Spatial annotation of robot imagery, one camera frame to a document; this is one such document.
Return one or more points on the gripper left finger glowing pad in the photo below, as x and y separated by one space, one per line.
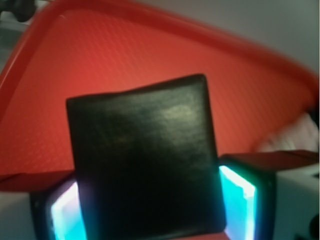
40 206

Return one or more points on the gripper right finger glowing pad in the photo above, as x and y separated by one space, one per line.
271 195

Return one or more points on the black box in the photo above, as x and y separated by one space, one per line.
146 163

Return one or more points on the pink plush toy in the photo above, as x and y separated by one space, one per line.
303 134

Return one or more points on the red plastic tray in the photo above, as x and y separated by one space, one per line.
76 48

